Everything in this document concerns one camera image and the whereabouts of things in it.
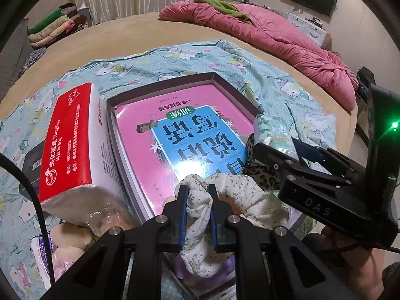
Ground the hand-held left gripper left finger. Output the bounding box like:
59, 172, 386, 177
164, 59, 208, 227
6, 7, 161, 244
40, 185, 190, 300

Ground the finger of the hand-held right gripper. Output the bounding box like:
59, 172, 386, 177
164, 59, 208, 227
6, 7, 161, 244
254, 143, 348, 192
292, 137, 367, 179

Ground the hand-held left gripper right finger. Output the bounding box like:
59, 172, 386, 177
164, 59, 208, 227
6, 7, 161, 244
206, 184, 357, 300

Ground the leopard print scrunchie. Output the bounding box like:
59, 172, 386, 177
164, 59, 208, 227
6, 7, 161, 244
243, 134, 282, 192

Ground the green printed tissue packet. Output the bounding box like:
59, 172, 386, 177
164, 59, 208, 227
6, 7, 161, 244
254, 114, 301, 155

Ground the white floral scrunchie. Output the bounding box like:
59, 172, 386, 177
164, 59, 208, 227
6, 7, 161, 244
174, 172, 290, 279

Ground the dark purple cardboard box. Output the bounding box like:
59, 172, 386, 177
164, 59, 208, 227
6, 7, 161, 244
106, 72, 308, 299

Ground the person's right forearm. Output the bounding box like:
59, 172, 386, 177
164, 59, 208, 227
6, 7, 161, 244
301, 226, 386, 300

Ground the pink and blue book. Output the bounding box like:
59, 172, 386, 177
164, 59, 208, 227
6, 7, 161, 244
114, 84, 255, 213

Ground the dark bag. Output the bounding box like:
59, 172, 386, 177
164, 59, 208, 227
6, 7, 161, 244
356, 66, 377, 101

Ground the pink quilt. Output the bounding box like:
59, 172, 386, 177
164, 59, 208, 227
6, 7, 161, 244
159, 0, 360, 113

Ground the white drawer cabinet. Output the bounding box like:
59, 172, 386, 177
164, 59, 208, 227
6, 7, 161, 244
284, 11, 332, 49

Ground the red and white tissue pack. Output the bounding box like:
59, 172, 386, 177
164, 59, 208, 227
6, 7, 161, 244
39, 82, 133, 235

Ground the white tissue packet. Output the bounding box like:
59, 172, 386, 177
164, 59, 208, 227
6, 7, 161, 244
30, 236, 55, 290

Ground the teal cartoon printed blanket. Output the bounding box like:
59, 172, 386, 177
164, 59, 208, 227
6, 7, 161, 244
0, 39, 338, 300

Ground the small black box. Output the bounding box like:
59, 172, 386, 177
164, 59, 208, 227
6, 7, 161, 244
19, 139, 47, 196

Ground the green cloth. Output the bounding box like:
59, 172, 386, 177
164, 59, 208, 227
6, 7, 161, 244
194, 0, 252, 22

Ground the beige round bed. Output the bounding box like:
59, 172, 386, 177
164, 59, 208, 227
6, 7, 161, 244
0, 11, 360, 194

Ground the dark floral cloth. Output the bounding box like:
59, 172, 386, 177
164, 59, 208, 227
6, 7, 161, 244
18, 47, 47, 79

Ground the stack of folded clothes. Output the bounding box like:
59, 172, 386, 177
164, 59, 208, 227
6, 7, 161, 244
27, 3, 91, 49

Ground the black cable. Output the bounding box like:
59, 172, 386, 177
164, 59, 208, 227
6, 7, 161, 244
0, 153, 55, 288

